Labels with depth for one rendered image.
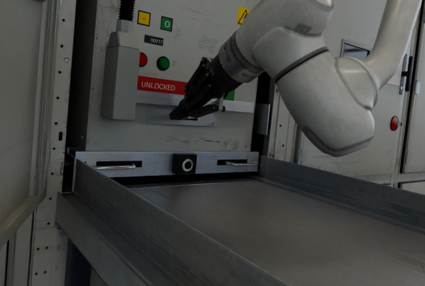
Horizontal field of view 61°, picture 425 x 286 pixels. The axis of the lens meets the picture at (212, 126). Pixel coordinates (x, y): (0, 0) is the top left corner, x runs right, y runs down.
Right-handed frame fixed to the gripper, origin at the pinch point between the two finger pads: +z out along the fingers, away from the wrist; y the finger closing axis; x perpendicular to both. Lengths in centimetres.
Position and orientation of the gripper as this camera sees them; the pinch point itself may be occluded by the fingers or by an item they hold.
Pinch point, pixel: (182, 111)
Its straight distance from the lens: 85.0
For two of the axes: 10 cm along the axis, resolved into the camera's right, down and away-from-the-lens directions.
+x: 8.0, 0.5, 6.0
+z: -5.6, 4.1, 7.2
